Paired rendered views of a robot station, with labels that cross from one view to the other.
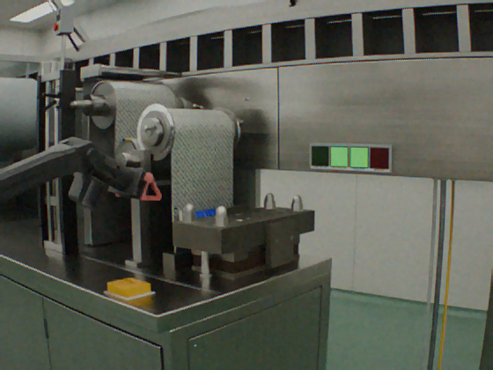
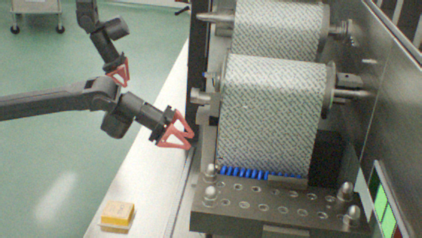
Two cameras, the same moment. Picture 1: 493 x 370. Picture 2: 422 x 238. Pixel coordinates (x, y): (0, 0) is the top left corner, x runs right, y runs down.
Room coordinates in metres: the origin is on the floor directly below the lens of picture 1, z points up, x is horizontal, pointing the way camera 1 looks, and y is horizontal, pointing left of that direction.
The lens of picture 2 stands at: (0.75, -0.64, 1.68)
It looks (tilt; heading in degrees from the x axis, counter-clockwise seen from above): 27 degrees down; 55
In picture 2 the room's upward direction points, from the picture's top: 5 degrees clockwise
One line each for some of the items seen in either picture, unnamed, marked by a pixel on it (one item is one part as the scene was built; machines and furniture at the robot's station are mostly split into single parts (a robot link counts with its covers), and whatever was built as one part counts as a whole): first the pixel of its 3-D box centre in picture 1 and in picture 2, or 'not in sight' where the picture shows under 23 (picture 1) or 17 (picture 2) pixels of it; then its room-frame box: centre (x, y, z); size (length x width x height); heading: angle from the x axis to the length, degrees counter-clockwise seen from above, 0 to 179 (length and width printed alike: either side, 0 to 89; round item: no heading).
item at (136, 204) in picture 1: (136, 208); (205, 138); (1.38, 0.29, 1.05); 0.06 x 0.05 x 0.31; 141
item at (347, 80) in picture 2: not in sight; (348, 79); (1.62, 0.05, 1.28); 0.06 x 0.05 x 0.02; 141
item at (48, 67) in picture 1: (55, 70); not in sight; (1.93, 0.73, 1.50); 0.14 x 0.14 x 0.06
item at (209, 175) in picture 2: (189, 212); (210, 172); (1.30, 0.14, 1.05); 0.04 x 0.04 x 0.04
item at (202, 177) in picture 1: (203, 182); (265, 143); (1.45, 0.11, 1.11); 0.23 x 0.01 x 0.18; 141
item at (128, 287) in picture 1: (128, 287); (117, 212); (1.11, 0.26, 0.91); 0.07 x 0.07 x 0.02; 51
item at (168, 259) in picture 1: (206, 253); not in sight; (1.45, 0.11, 0.92); 0.28 x 0.04 x 0.04; 141
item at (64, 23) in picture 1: (62, 20); not in sight; (1.76, 0.65, 1.66); 0.07 x 0.07 x 0.10; 36
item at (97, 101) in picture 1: (95, 105); (227, 19); (1.53, 0.44, 1.33); 0.06 x 0.06 x 0.06; 51
